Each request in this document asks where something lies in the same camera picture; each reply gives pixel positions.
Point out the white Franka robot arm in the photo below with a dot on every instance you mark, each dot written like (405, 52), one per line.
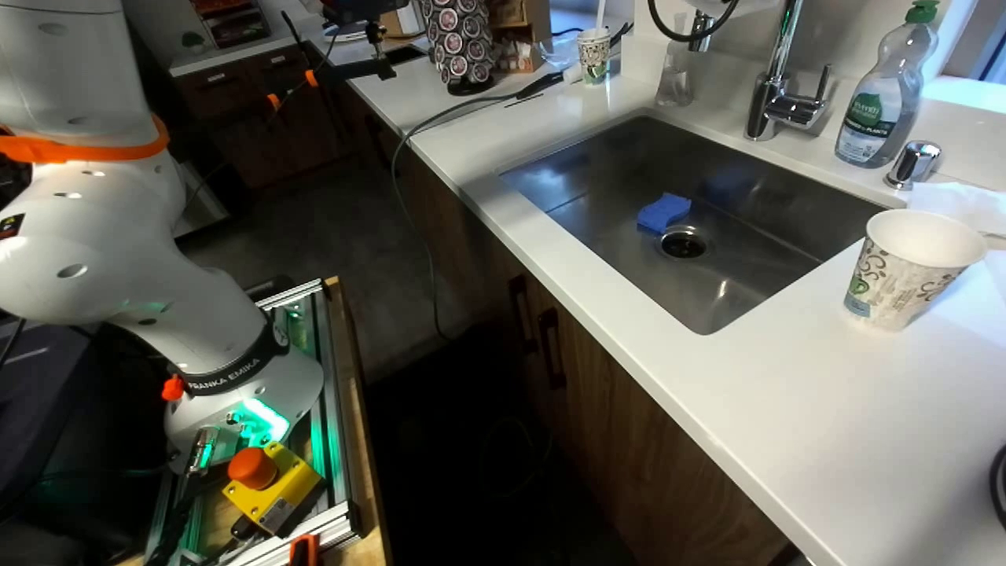
(97, 230)

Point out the stainless steel kitchen sink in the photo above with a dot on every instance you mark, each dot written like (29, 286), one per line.
(629, 178)

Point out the chrome kitchen faucet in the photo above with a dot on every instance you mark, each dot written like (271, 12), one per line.
(782, 97)

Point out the blue sponge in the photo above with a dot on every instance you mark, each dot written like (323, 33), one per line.
(664, 213)

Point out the round metal sink drain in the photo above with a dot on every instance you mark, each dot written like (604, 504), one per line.
(685, 244)

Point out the brown wooden counter cabinet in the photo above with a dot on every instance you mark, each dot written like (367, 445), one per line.
(629, 460)

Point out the coffee pod carousel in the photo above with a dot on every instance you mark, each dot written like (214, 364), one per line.
(462, 43)

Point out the dark wooden dresser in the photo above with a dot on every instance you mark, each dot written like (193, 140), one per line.
(264, 136)

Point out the yellow emergency stop box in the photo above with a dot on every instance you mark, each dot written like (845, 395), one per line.
(271, 490)

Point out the patterned paper cup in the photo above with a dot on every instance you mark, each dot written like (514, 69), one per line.
(902, 279)

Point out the clear dish soap bottle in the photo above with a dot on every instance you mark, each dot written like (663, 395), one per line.
(876, 113)

